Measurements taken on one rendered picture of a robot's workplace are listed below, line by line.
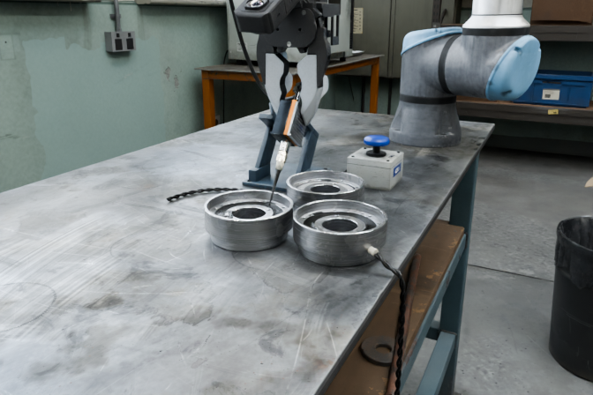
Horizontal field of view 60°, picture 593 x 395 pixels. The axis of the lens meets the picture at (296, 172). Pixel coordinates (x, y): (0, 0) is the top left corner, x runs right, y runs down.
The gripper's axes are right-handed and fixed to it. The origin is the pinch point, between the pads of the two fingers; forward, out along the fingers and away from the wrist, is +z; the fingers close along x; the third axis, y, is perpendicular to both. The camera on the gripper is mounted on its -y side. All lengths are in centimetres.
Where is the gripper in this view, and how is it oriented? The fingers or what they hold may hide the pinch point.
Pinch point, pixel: (292, 115)
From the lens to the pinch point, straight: 67.2
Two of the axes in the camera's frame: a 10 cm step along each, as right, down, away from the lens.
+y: 4.3, -2.7, 8.6
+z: 0.0, 9.6, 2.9
